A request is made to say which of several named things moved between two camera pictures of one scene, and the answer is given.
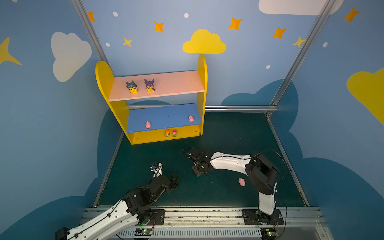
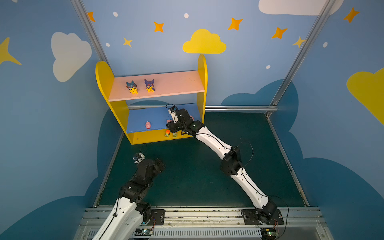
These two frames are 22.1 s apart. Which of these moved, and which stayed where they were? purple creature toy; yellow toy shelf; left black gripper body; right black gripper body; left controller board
Moved: left black gripper body; right black gripper body
Stayed: purple creature toy; left controller board; yellow toy shelf
